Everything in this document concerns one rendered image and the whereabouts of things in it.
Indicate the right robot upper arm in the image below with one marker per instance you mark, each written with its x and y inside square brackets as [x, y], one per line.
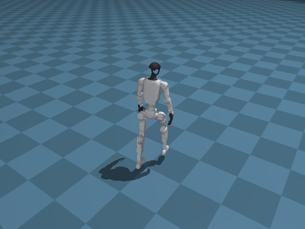
[165, 87]

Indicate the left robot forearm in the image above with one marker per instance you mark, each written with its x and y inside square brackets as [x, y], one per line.
[139, 99]

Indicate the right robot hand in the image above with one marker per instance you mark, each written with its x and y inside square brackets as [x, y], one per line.
[171, 118]

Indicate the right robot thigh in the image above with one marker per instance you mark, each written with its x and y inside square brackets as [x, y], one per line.
[161, 117]

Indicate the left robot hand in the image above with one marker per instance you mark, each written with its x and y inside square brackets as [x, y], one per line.
[140, 108]

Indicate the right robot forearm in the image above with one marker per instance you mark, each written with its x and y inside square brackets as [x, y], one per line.
[169, 107]

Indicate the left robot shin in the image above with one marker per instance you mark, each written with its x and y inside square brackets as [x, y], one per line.
[139, 150]

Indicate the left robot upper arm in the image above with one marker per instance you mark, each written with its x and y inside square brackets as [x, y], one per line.
[140, 87]

